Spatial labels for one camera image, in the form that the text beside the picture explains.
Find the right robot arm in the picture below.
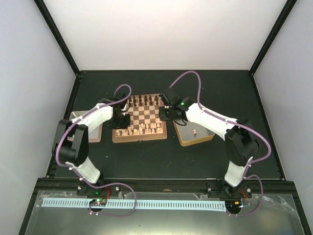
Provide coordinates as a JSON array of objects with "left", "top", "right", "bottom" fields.
[{"left": 159, "top": 88, "right": 259, "bottom": 197}]

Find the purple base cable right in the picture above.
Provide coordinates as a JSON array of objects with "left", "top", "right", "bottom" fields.
[{"left": 225, "top": 190, "right": 265, "bottom": 217}]

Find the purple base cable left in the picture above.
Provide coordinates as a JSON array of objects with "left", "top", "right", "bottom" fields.
[{"left": 88, "top": 182, "right": 137, "bottom": 218}]

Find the gold metal tin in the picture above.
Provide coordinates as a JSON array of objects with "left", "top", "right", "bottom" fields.
[{"left": 173, "top": 120, "right": 215, "bottom": 147}]

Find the black frame post left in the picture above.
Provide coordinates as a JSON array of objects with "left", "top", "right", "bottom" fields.
[{"left": 33, "top": 0, "right": 81, "bottom": 78}]

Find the small circuit board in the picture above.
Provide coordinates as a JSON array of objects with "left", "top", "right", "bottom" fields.
[{"left": 89, "top": 199, "right": 107, "bottom": 207}]

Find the white slotted cable duct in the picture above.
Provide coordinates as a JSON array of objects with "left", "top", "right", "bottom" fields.
[{"left": 41, "top": 198, "right": 226, "bottom": 212}]

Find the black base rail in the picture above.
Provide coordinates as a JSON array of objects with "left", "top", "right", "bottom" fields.
[{"left": 34, "top": 178, "right": 298, "bottom": 199}]

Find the dark chess pieces group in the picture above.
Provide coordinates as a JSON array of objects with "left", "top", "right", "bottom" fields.
[{"left": 128, "top": 94, "right": 161, "bottom": 108}]

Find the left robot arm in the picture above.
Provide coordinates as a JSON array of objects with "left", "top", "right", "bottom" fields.
[{"left": 52, "top": 92, "right": 130, "bottom": 195}]

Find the black frame post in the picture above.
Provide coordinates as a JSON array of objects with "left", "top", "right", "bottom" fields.
[
  {"left": 249, "top": 0, "right": 297, "bottom": 75},
  {"left": 33, "top": 0, "right": 81, "bottom": 78}
]

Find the black frame post right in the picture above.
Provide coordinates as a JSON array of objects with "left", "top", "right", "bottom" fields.
[{"left": 249, "top": 0, "right": 297, "bottom": 75}]

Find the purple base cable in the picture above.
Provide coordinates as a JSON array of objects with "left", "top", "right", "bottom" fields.
[
  {"left": 225, "top": 190, "right": 265, "bottom": 217},
  {"left": 88, "top": 182, "right": 137, "bottom": 218}
]

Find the wooden chess board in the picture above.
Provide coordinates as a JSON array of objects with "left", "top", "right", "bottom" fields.
[{"left": 112, "top": 98, "right": 167, "bottom": 143}]

